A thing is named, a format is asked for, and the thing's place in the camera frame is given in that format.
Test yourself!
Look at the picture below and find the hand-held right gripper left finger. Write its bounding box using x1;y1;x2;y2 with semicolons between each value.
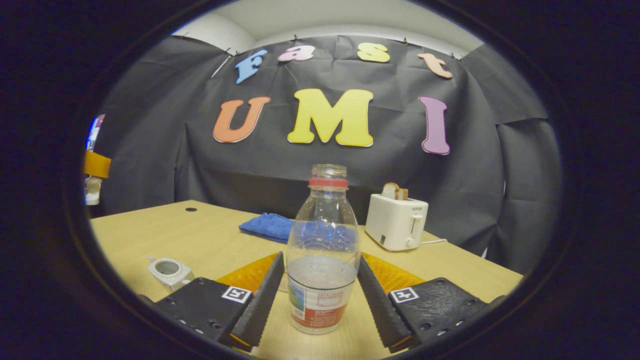
154;251;286;349

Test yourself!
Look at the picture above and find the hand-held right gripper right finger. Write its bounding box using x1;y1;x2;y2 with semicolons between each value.
357;252;506;351

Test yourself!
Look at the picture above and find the clear plastic water bottle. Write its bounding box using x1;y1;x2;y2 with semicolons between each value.
286;164;362;335

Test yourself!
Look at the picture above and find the white floral teacup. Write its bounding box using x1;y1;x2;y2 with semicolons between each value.
146;254;195;291

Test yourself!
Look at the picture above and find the computer monitor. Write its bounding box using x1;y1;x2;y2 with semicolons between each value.
86;114;106;151

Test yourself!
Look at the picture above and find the blue folded towel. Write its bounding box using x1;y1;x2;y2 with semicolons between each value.
238;212;301;244

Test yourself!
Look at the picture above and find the white toaster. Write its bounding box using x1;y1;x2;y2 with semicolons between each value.
364;193;429;252

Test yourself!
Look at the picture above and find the toasted bread slice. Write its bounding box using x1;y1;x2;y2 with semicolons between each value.
381;182;409;201

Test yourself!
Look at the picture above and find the black backdrop cloth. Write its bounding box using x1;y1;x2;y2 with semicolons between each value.
92;34;563;276

